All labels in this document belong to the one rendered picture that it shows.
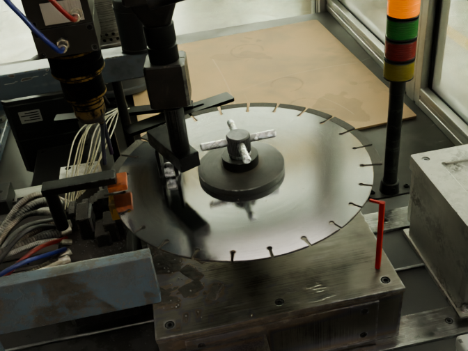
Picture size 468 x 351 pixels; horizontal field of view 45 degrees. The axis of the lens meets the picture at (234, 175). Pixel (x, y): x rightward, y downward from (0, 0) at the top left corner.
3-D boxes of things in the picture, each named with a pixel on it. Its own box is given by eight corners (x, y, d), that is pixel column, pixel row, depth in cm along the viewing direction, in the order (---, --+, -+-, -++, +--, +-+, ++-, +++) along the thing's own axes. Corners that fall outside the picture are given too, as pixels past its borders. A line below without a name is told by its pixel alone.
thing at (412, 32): (409, 27, 84) (411, 8, 83) (423, 38, 81) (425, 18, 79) (380, 32, 84) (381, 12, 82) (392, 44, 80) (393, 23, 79)
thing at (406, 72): (406, 67, 88) (407, 49, 86) (418, 79, 84) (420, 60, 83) (377, 72, 88) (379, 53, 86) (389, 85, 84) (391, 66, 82)
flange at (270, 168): (301, 175, 71) (301, 159, 70) (223, 207, 67) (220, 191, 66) (257, 137, 79) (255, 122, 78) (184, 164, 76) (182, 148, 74)
